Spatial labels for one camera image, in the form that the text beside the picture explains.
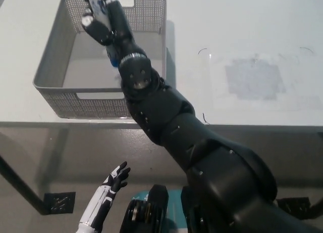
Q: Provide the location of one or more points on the white shampoo tube blue cap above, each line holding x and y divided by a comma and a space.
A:
97, 5

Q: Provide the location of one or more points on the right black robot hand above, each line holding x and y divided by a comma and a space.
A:
118, 23

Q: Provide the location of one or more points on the black teal robot body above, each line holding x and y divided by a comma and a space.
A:
156, 207

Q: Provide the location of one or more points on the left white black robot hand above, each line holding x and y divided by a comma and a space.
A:
101, 200

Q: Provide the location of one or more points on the grey perforated plastic basket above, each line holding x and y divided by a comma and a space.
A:
101, 105

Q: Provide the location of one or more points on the black table leg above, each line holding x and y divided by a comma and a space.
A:
318, 205
22, 186

